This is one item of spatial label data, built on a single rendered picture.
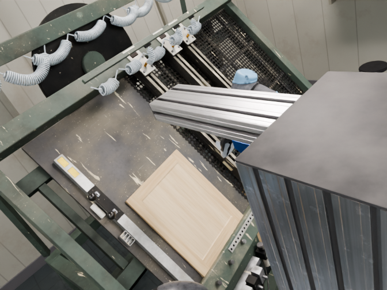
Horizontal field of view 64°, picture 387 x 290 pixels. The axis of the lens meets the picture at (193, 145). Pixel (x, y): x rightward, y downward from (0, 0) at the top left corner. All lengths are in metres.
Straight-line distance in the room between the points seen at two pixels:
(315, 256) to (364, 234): 0.11
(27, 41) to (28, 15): 1.40
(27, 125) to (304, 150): 1.38
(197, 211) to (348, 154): 1.44
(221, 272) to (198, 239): 0.20
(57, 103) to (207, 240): 1.05
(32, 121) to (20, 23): 1.94
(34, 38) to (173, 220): 1.31
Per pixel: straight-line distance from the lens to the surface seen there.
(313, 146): 0.39
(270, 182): 0.38
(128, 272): 1.64
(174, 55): 2.09
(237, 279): 1.84
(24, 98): 3.29
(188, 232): 1.71
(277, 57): 2.75
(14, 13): 3.45
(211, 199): 1.82
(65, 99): 1.68
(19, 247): 3.88
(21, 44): 2.07
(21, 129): 1.60
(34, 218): 1.53
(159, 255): 1.61
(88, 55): 2.28
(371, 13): 4.31
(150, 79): 1.92
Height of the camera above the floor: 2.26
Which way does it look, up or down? 31 degrees down
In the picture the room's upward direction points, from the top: 23 degrees counter-clockwise
